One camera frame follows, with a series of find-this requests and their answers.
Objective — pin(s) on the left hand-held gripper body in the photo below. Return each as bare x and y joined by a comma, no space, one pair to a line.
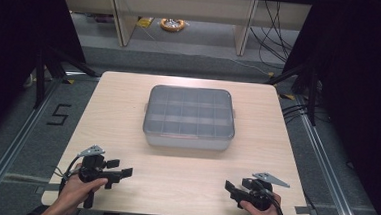
91,172

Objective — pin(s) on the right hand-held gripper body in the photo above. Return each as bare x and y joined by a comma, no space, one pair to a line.
258,193

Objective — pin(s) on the grey translucent compartment storage box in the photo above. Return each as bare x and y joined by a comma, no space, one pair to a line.
189,115

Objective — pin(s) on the person's left hand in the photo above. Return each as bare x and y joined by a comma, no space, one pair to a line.
77,191

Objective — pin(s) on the grey tape strip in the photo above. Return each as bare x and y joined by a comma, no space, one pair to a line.
47,189
303,210

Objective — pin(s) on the yellow black floor tape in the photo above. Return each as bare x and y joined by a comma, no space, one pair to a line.
287,96
68,81

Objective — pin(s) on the black metal stand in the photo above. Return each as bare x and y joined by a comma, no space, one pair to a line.
311,95
41,78

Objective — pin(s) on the yellow packet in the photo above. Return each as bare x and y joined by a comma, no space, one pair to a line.
145,22

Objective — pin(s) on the orange tape roll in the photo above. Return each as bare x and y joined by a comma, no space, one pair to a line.
172,25

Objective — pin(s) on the dark curtain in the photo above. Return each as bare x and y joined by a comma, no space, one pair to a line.
12,43
363,81

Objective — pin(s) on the aluminium floor rail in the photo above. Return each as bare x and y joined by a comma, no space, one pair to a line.
328,162
16,143

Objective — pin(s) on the white desk frame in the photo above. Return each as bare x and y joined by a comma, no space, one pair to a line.
188,7

